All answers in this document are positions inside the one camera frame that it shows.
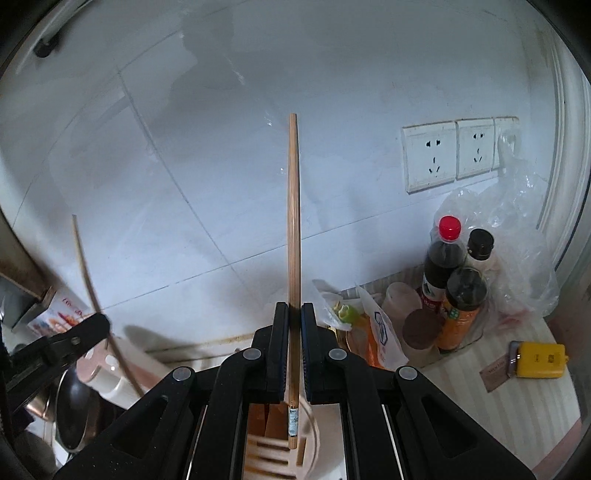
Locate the pink white electric kettle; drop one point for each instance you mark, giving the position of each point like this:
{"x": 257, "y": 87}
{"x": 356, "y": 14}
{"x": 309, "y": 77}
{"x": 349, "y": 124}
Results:
{"x": 100, "y": 370}

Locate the black cap sauce bottle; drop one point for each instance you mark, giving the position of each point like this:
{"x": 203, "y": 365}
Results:
{"x": 481, "y": 254}

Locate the clear plastic bag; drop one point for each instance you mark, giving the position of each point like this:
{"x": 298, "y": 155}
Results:
{"x": 526, "y": 287}

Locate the orange snack packet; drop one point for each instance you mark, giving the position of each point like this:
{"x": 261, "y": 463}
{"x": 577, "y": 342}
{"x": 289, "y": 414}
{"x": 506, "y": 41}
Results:
{"x": 360, "y": 340}

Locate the red cap soy sauce bottle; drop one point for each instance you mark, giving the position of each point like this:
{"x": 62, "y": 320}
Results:
{"x": 445, "y": 255}

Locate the beige cylindrical utensil holder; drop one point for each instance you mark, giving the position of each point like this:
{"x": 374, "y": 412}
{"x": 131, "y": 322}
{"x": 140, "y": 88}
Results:
{"x": 267, "y": 451}

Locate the black frying pan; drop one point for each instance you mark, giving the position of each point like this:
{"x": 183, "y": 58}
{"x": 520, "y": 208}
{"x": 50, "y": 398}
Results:
{"x": 80, "y": 413}

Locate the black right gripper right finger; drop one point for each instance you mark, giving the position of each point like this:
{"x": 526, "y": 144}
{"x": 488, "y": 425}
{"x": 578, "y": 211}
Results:
{"x": 312, "y": 353}

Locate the white wall socket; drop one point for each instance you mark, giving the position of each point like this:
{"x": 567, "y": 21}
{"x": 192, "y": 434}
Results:
{"x": 507, "y": 141}
{"x": 475, "y": 147}
{"x": 430, "y": 155}

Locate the white blue seasoning packet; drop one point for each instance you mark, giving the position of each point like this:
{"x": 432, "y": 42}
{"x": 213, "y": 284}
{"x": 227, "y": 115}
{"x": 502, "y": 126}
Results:
{"x": 384, "y": 348}

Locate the clear plastic condiment tray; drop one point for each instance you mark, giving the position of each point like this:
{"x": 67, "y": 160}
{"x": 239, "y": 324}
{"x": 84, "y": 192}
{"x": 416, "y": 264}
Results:
{"x": 398, "y": 295}

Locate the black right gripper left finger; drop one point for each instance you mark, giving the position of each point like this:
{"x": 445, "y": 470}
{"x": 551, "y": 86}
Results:
{"x": 276, "y": 359}

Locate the orange label sauce bottle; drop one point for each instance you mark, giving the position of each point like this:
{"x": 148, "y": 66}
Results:
{"x": 465, "y": 294}

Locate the yellow utility knife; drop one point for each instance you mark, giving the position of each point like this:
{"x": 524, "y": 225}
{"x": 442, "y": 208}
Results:
{"x": 531, "y": 360}

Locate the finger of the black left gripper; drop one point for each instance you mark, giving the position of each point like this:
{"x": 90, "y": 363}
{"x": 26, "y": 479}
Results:
{"x": 68, "y": 347}

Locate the brown lid spice jar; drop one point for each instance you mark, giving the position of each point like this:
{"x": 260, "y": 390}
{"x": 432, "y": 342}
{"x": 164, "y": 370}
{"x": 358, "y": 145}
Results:
{"x": 420, "y": 331}

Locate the brown small card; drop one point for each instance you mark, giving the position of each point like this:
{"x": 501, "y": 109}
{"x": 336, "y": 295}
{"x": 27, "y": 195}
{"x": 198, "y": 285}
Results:
{"x": 495, "y": 374}

